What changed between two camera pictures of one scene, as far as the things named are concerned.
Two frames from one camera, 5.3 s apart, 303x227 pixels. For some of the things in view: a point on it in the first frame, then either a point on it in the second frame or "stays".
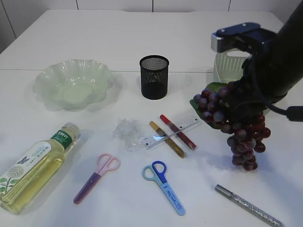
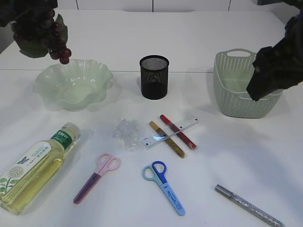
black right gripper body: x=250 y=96 to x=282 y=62
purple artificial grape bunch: x=249 y=138 to x=41 y=33
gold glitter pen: x=175 y=146 stays
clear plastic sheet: x=129 y=132 stays
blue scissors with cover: x=156 y=172 stays
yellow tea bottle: x=21 y=182 stays
